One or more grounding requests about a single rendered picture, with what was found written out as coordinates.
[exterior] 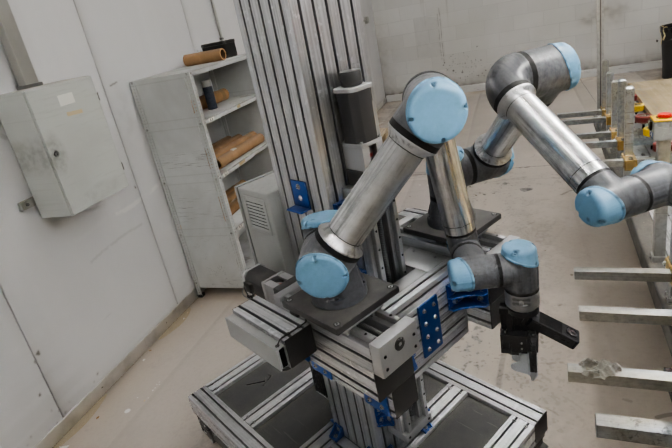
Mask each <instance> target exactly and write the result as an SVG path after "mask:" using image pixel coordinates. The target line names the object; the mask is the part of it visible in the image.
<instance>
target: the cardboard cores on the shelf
mask: <svg viewBox="0 0 672 448"><path fill-rule="evenodd" d="M213 92H214V96H215V99H216V103H220V102H222V101H224V100H227V99H228V98H229V92H228V90H227V89H225V88H222V89H219V90H217V91H213ZM199 99H200V102H201V106H202V110H203V109H206V108H208V107H207V103H206V99H205V96H204V95H202V96H199ZM264 140H265V138H264V136H263V134H261V133H258V134H257V133H256V132H254V131H251V132H249V133H247V134H246V135H244V136H242V135H241V134H237V135H235V136H233V137H231V136H226V137H224V138H222V139H221V140H219V141H217V142H215V143H213V144H212V145H213V149H214V153H215V156H216V160H217V163H218V167H219V170H220V169H222V168H223V167H225V166H226V165H228V164H230V163H231V162H233V161H234V160H236V159H237V158H239V157H241V156H242V155H244V154H245V153H247V152H248V151H250V150H252V149H253V148H255V147H256V146H258V145H259V144H261V143H263V142H264ZM244 182H246V181H245V180H240V181H239V182H238V183H236V184H235V185H233V186H232V187H231V188H229V189H228V190H226V191H225V192H226V196H227V199H228V203H229V206H230V210H231V213H232V215H233V214H234V213H235V212H236V211H238V210H239V209H240V207H239V203H238V200H237V196H236V192H235V188H234V186H237V185H239V184H241V183H244Z"/></svg>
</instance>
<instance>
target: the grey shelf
mask: <svg viewBox="0 0 672 448"><path fill-rule="evenodd" d="M212 70H213V71H212ZM213 73H214V74H213ZM211 74H212V75H211ZM212 77H213V78H212ZM214 77H215V78H214ZM203 80H210V82H211V85H212V88H213V91H217V90H219V89H222V88H225V89H227V90H228V92H229V98H228V99H227V100H224V101H222V102H220V103H217V107H218V108H217V109H213V110H208V108H206V109H203V110H202V106H201V102H200V99H199V96H202V95H204V92H203V88H202V83H201V81H203ZM215 80H216V82H215ZM213 82H214V83H213ZM129 84H130V87H131V90H132V93H133V96H134V99H135V102H136V105H137V108H138V111H139V114H140V117H141V121H142V124H143V127H144V130H145V133H146V136H147V139H148V142H149V145H150V148H151V151H152V154H153V158H154V161H155V164H156V167H157V170H158V173H159V176H160V179H161V182H162V185H163V188H164V191H165V195H166V198H167V201H168V204H169V207H170V210H171V213H172V216H173V219H174V222H175V225H176V228H177V232H178V235H179V238H180V241H181V244H182V247H183V250H184V253H185V256H186V259H187V262H188V265H189V269H190V272H191V275H192V278H193V281H194V284H195V287H196V290H197V293H198V295H197V296H198V297H200V298H203V297H204V296H205V292H201V289H200V288H243V285H244V284H243V282H244V281H243V277H242V275H243V273H244V271H245V270H246V269H248V268H250V267H253V266H254V265H255V262H254V258H253V255H252V251H251V247H250V244H249V240H248V236H247V233H246V229H245V225H244V222H243V218H242V214H241V211H240V209H239V210H238V211H236V212H235V213H234V214H233V215H232V213H231V210H230V206H229V203H228V199H227V196H226V192H225V191H226V190H228V189H229V188H231V187H232V186H233V185H235V184H236V183H238V182H239V180H241V179H242V180H245V181H249V180H251V179H254V178H256V177H258V176H261V175H263V174H266V173H268V172H270V171H273V170H274V169H273V165H272V161H271V157H270V153H269V148H268V144H267V140H266V136H265V132H264V128H263V123H262V119H261V115H260V111H259V107H258V102H257V98H256V94H255V90H254V86H253V82H252V77H251V73H250V69H249V65H248V61H247V57H246V54H240V55H237V56H233V57H230V58H226V59H225V60H221V61H216V62H210V63H204V64H199V65H193V66H185V67H181V68H178V69H174V70H170V71H167V72H163V73H160V74H156V75H153V76H149V77H145V78H142V79H138V80H135V81H131V82H129ZM216 84H217V86H216ZM217 88H218V89H217ZM191 101H192V103H191ZM192 105H193V107H192ZM195 107H196V108H195ZM193 108H194V110H193ZM196 110H197V111H196ZM194 112H195V113H194ZM224 115H225V116H224ZM225 118H226V120H225ZM219 121H220V122H219ZM224 122H225V123H224ZM226 122H227V123H226ZM227 126H228V127H227ZM228 130H229V131H228ZM251 131H254V132H256V133H257V134H258V133H261V134H263V136H264V138H265V140H264V142H263V143H261V144H259V145H258V146H256V147H255V148H253V149H252V150H250V151H248V152H247V153H245V154H244V155H242V156H241V157H239V158H237V159H236V160H234V161H233V162H231V163H230V164H228V165H226V166H225V167H223V168H222V169H220V170H219V167H218V163H217V160H216V156H215V153H214V149H213V145H212V144H213V143H215V142H217V141H219V140H221V139H222V138H224V137H226V136H231V137H233V136H235V135H237V134H241V135H242V136H244V135H246V134H247V133H249V132H251ZM229 133H230V135H229ZM227 134H228V135H227ZM204 148H205V149H204ZM207 149H208V150H207ZM205 151H206V152H205ZM208 152H209V153H208ZM206 154H207V156H206ZM209 155H210V156H209ZM207 158H208V159H207ZM210 158H211V159H210ZM208 161H209V163H208ZM209 165H210V166H209ZM216 166H217V167H216ZM212 167H213V168H212ZM238 167H239V169H238ZM210 168H211V169H210ZM217 169H218V170H217ZM237 171H238V172H237ZM239 171H240V173H239ZM233 173H234V174H233ZM240 175H241V176H240ZM218 196H219V198H218ZM225 198H226V199H225ZM219 200H220V201H219ZM226 201H227V202H226ZM222 202H223V203H222ZM220 203H221V205H220ZM223 205H224V206H223ZM221 207H222V208H221ZM224 208H225V209H224ZM222 210H223V212H222ZM229 212H230V213H229ZM223 214H224V215H223ZM226 216H227V217H226ZM224 217H225V219H224ZM227 219H228V220H227ZM180 225H181V226H180ZM181 228H182V229H181ZM199 285H200V286H199Z"/></svg>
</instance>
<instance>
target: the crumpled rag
mask: <svg viewBox="0 0 672 448"><path fill-rule="evenodd" d="M578 364H579V366H580V367H582V368H583V369H585V370H584V371H583V372H582V375H585V376H587V377H588V376H589V377H591V378H592V379H594V378H601V379H604V380H605V377H608V376H615V375H616V374H617V373H620V372H622V369H621V366H620V365H619V364H618V363H612V362H610V361H609V360H606V359H602V360H600V361H596V360H593V359H591V358H587V359H582V361H580V362H579V363H578Z"/></svg>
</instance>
